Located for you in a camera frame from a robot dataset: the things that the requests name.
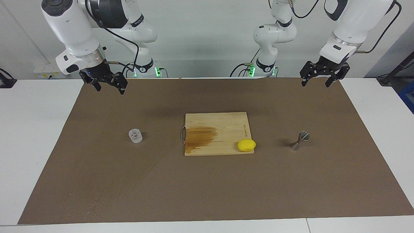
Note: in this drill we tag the brown table mat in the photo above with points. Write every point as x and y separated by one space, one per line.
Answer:
207 187

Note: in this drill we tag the blue crate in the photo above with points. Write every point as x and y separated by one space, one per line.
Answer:
408 95

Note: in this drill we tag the black stand foot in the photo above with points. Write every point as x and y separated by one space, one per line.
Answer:
6 82

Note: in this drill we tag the white wall socket strip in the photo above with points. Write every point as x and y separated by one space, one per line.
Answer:
45 72

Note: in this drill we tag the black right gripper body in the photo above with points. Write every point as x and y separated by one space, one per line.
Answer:
98 72

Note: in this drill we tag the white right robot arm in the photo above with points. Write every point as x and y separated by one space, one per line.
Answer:
71 29

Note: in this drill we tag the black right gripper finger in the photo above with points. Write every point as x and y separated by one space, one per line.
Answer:
121 82
95 83

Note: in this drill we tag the steel double jigger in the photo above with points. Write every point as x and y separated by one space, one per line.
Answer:
299 141

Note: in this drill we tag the black tripod leg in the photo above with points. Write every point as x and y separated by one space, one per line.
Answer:
386 79

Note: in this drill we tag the yellow lemon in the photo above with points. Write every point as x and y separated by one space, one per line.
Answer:
246 145

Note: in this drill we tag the wooden cutting board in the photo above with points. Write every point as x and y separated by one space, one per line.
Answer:
220 129

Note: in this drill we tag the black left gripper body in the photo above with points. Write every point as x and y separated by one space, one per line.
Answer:
328 66

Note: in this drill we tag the clear plastic cup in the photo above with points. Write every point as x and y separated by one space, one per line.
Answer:
135 136

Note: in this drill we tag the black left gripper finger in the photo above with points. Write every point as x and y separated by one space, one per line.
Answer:
309 70
339 72

